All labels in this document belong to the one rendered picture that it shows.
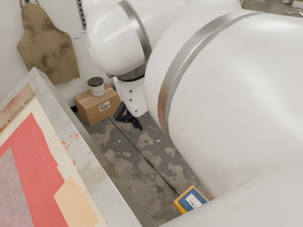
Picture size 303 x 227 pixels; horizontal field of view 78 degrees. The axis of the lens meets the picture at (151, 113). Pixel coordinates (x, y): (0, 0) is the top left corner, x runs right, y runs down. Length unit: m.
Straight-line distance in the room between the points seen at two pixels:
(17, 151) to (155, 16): 0.45
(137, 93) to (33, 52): 2.06
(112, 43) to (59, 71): 2.30
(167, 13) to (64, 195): 0.33
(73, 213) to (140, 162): 1.82
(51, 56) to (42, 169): 2.05
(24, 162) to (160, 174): 1.70
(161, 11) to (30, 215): 0.41
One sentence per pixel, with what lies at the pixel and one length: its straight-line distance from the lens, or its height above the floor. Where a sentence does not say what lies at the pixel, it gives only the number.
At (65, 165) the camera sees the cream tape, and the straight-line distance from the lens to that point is 0.41.
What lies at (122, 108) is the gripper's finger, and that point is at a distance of 0.40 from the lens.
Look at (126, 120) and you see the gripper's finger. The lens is 0.42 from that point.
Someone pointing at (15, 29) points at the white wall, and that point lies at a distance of 2.36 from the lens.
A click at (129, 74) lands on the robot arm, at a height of 1.64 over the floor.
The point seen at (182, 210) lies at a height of 0.95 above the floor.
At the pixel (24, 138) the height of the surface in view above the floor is 1.46.
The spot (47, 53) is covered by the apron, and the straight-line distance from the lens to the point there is 2.42.
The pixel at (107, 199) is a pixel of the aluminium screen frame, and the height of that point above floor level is 1.55.
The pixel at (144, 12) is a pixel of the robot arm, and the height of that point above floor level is 1.76.
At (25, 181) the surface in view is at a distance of 0.49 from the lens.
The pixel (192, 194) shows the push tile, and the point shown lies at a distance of 0.94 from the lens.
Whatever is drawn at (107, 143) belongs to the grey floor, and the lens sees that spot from 2.39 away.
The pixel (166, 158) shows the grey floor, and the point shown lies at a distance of 2.20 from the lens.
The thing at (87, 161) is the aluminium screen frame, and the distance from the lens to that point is 0.33.
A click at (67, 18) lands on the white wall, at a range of 2.44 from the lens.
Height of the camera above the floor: 1.81
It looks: 42 degrees down
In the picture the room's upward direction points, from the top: straight up
